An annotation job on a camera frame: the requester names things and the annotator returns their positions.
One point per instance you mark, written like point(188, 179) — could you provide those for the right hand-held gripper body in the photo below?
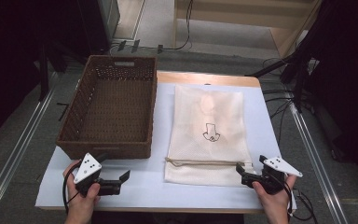
point(275, 179)

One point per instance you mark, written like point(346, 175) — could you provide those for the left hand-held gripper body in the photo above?
point(87, 169)

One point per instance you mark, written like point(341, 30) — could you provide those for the brown wicker basket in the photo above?
point(74, 133)

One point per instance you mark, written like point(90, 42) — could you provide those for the person's right hand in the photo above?
point(275, 205)

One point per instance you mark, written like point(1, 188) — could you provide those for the person's left hand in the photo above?
point(80, 207)

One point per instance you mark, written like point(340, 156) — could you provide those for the pale blue table mat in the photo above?
point(158, 183)

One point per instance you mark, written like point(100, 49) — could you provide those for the black metal stand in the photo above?
point(298, 77)

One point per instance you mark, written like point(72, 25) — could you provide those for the black power plugs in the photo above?
point(135, 45)

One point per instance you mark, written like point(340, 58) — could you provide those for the dark cabinet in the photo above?
point(101, 25)

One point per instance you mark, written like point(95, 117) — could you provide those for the wooden step platform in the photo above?
point(230, 15)

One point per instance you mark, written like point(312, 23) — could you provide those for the metal floor rail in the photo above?
point(313, 155)
point(15, 152)

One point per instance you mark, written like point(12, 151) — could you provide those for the black upright post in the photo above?
point(43, 71)

